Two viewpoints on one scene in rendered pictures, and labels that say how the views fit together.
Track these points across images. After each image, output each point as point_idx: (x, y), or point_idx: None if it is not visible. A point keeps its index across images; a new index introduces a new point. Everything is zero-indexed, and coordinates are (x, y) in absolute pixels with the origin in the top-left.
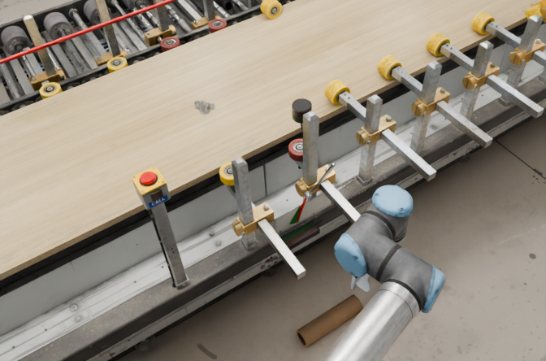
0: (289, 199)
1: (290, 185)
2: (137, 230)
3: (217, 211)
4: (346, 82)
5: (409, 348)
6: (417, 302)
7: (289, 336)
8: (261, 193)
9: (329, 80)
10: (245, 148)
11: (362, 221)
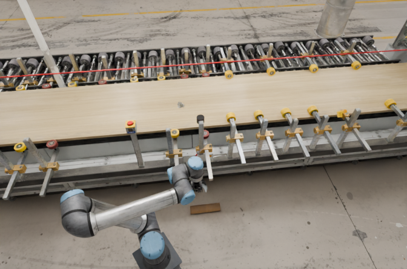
0: None
1: None
2: None
3: None
4: (239, 114)
5: (231, 234)
6: (177, 198)
7: (187, 207)
8: (189, 145)
9: (233, 111)
10: (185, 126)
11: (180, 165)
